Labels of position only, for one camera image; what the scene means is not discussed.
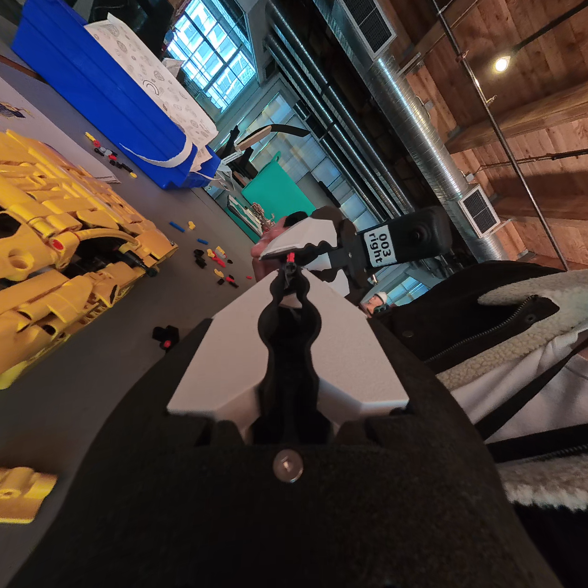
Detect black monitor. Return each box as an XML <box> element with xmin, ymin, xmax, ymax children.
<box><xmin>89</xmin><ymin>0</ymin><xmax>177</xmax><ymax>56</ymax></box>

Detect black and yellow brick subassembly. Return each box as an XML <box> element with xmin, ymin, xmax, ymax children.
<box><xmin>153</xmin><ymin>325</ymin><xmax>181</xmax><ymax>352</ymax></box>

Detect large paned window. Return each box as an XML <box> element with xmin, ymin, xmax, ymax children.
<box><xmin>166</xmin><ymin>0</ymin><xmax>256</xmax><ymax>113</ymax></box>

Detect black shoulder strap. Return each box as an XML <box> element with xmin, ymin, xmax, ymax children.
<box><xmin>475</xmin><ymin>337</ymin><xmax>588</xmax><ymax>462</ymax></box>

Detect dark ceiling pipes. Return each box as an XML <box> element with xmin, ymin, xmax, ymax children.
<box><xmin>262</xmin><ymin>0</ymin><xmax>416</xmax><ymax>226</ymax></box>

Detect black brick with red pin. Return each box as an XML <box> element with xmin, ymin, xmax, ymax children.
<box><xmin>281</xmin><ymin>250</ymin><xmax>298</xmax><ymax>295</ymax></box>

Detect yellow toy brick car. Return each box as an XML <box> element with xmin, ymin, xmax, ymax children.
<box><xmin>0</xmin><ymin>130</ymin><xmax>179</xmax><ymax>391</ymax></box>

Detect black ceiling conduit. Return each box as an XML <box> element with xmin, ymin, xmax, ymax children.
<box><xmin>432</xmin><ymin>0</ymin><xmax>570</xmax><ymax>272</ymax></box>

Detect blue plastic bin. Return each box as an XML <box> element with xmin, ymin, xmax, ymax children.
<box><xmin>11</xmin><ymin>0</ymin><xmax>221</xmax><ymax>190</ymax></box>

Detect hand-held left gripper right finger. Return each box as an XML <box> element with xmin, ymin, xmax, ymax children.
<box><xmin>294</xmin><ymin>269</ymin><xmax>410</xmax><ymax>444</ymax></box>

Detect scattered mixed brick pieces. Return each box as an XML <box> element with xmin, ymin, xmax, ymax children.
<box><xmin>169</xmin><ymin>220</ymin><xmax>253</xmax><ymax>289</ymax></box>

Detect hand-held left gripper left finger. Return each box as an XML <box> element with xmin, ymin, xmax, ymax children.
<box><xmin>166</xmin><ymin>270</ymin><xmax>288</xmax><ymax>444</ymax></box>

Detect silver spiral air duct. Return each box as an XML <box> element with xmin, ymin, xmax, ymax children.
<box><xmin>367</xmin><ymin>46</ymin><xmax>511</xmax><ymax>263</ymax></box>

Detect person's right hand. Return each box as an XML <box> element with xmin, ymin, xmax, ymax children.
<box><xmin>251</xmin><ymin>218</ymin><xmax>295</xmax><ymax>283</ymax></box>

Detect wooden tilting book stand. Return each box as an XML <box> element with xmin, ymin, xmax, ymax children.
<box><xmin>220</xmin><ymin>122</ymin><xmax>313</xmax><ymax>184</ymax></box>

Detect white patterned paper bag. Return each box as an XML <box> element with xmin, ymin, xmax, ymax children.
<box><xmin>85</xmin><ymin>13</ymin><xmax>220</xmax><ymax>172</ymax></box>

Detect open instruction booklet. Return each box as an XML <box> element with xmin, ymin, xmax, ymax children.
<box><xmin>0</xmin><ymin>76</ymin><xmax>121</xmax><ymax>184</ymax></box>

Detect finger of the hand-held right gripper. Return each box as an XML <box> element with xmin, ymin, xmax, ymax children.
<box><xmin>299</xmin><ymin>243</ymin><xmax>354</xmax><ymax>301</ymax></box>
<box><xmin>258</xmin><ymin>216</ymin><xmax>343</xmax><ymax>263</ymax></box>

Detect yellow connector brick with hole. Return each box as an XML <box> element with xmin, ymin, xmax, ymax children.
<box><xmin>0</xmin><ymin>466</ymin><xmax>58</xmax><ymax>524</ymax></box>

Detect white vent grille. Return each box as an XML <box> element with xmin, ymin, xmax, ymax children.
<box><xmin>457</xmin><ymin>184</ymin><xmax>502</xmax><ymax>239</ymax></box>
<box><xmin>337</xmin><ymin>0</ymin><xmax>398</xmax><ymax>59</ymax></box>

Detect small cluster of brick pieces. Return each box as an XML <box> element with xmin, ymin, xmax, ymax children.
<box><xmin>84</xmin><ymin>131</ymin><xmax>138</xmax><ymax>179</ymax></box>

